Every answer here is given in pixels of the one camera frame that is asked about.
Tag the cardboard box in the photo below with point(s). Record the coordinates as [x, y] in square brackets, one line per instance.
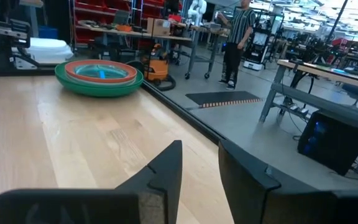
[158, 27]

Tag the black computer tower blue light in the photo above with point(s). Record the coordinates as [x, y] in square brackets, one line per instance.
[334, 143]

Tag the white plastic cover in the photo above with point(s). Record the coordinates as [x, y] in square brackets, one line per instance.
[48, 49]

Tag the black floor mat striped edge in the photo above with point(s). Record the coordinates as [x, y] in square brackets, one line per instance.
[222, 98]

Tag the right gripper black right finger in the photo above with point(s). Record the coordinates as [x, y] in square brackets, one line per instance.
[259, 202]

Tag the dark green plastic plate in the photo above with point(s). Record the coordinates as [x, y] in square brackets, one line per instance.
[98, 91]

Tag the grey wooden-top desk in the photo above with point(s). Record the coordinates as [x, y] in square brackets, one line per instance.
[322, 101]

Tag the transparent blue plastic plate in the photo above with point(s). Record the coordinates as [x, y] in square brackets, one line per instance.
[89, 71]

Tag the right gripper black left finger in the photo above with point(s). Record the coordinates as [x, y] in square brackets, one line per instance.
[104, 207]

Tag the wooden workbench on casters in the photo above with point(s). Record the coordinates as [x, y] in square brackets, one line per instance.
[166, 38]

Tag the person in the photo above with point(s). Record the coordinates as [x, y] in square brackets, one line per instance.
[241, 28]

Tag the red storage bins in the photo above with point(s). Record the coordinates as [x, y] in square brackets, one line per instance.
[98, 9]

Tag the orange shop vacuum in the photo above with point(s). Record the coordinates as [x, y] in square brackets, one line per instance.
[155, 70]

